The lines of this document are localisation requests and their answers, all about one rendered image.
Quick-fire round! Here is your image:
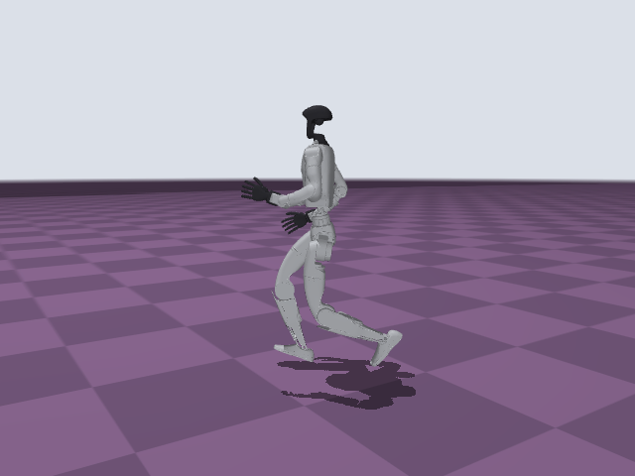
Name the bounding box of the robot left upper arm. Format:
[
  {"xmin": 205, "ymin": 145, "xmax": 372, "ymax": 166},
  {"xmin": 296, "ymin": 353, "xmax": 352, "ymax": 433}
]
[{"xmin": 304, "ymin": 147, "xmax": 322, "ymax": 202}]

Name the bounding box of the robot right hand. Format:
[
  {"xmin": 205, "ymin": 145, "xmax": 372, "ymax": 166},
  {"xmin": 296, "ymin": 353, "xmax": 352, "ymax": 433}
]
[{"xmin": 281, "ymin": 209, "xmax": 315, "ymax": 234}]

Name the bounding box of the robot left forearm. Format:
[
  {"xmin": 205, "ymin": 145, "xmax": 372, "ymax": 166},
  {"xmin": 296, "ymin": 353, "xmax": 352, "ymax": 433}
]
[{"xmin": 269, "ymin": 184, "xmax": 315, "ymax": 209}]

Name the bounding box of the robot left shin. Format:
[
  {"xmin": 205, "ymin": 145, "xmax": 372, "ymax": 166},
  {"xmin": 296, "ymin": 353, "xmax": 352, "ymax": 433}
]
[{"xmin": 317, "ymin": 308, "xmax": 388, "ymax": 344}]

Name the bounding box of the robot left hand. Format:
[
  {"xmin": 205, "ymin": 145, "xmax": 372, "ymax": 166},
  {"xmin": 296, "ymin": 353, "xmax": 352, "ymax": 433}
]
[{"xmin": 241, "ymin": 178, "xmax": 281, "ymax": 206}]

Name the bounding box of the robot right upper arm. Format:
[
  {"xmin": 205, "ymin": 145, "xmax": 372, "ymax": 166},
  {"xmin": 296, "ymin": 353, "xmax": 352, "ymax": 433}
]
[{"xmin": 334, "ymin": 164, "xmax": 348, "ymax": 198}]

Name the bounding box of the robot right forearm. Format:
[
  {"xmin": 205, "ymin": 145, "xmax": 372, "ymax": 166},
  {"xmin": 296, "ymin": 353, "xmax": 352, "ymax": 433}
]
[{"xmin": 308, "ymin": 194, "xmax": 339, "ymax": 221}]

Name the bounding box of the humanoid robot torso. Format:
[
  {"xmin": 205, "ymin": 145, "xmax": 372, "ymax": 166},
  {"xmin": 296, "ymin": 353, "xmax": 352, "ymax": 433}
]
[{"xmin": 301, "ymin": 140, "xmax": 336, "ymax": 247}]

